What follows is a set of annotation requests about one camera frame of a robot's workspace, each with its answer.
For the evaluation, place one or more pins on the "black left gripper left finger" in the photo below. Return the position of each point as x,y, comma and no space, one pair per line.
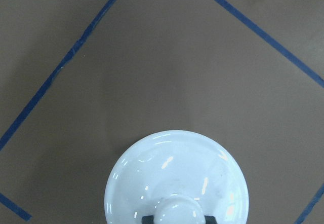
149,219

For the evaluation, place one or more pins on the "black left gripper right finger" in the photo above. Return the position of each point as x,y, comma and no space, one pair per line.
210,219

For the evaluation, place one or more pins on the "white enamel mug lid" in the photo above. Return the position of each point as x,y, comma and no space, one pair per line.
178,177

